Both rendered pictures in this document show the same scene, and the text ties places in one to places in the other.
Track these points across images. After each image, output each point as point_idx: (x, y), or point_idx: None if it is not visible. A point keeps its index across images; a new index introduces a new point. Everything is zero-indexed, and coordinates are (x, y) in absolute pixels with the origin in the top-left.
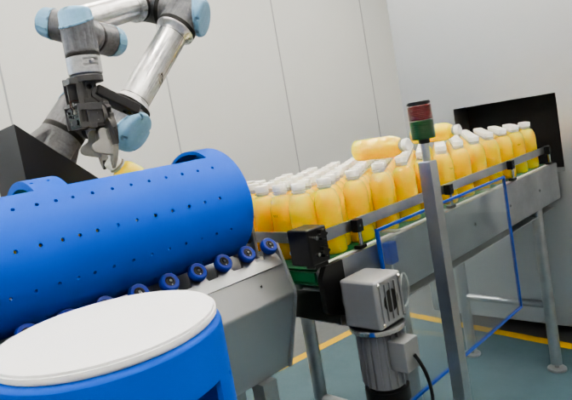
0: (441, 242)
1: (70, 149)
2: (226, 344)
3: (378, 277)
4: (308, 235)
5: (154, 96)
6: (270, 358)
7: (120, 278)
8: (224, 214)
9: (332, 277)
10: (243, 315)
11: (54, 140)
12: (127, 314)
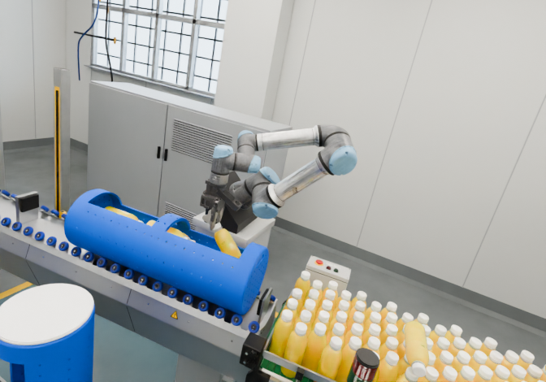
0: None
1: (244, 199)
2: (201, 345)
3: None
4: (243, 347)
5: (288, 197)
6: (233, 373)
7: (163, 281)
8: (218, 294)
9: (255, 379)
10: (211, 343)
11: (238, 191)
12: (58, 310)
